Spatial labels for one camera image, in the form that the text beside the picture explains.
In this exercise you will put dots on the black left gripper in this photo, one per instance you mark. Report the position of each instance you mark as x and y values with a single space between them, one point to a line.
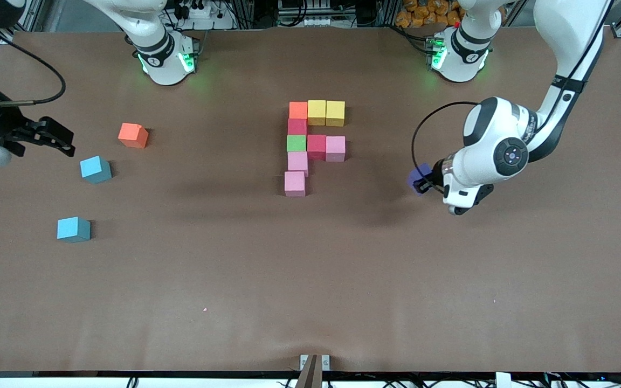
433 175

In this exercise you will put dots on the brown table cover mat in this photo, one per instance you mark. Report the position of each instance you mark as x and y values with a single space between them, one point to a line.
310 323

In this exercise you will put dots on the yellow foam cube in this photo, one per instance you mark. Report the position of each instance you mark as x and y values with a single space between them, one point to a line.
335 113
317 112

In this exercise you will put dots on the orange foam cube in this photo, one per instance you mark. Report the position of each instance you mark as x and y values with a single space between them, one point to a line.
298 110
132 134

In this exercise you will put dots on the green foam cube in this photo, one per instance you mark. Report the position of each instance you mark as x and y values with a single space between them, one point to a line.
296 143

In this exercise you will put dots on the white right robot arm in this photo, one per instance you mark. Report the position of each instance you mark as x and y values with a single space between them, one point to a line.
159 54

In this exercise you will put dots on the white power strip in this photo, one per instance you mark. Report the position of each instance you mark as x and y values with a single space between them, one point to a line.
208 12
310 21

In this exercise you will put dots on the pink foam cube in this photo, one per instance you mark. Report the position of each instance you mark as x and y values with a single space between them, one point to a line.
297 161
335 148
294 184

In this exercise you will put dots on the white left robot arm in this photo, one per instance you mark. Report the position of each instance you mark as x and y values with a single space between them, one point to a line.
496 156

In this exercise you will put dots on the red foam cube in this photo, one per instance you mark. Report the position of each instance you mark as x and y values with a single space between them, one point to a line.
297 127
316 146

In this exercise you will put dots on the pile of orange objects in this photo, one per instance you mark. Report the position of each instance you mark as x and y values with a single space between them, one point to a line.
413 16

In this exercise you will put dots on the small metal bracket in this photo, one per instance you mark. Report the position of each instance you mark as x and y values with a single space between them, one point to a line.
303 360

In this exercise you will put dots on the blue foam cube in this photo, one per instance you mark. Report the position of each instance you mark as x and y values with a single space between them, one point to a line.
95 169
73 229

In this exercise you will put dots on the purple foam cube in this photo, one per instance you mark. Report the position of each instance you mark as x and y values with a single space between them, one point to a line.
417 177

